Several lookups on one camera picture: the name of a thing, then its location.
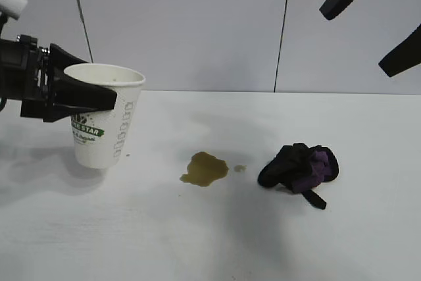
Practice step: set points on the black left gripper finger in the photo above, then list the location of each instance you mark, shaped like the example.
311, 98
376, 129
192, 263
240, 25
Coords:
64, 57
82, 98

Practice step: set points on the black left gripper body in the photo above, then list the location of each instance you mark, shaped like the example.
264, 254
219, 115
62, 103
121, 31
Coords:
19, 77

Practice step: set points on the white Coffee Star paper cup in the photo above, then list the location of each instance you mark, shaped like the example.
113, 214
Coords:
98, 149

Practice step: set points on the black and purple cloth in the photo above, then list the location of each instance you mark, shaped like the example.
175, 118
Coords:
286, 166

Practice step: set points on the large brown coffee spill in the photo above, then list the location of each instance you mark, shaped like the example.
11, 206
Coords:
205, 169

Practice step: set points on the small brown coffee drop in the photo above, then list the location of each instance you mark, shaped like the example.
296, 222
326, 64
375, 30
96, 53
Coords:
239, 168

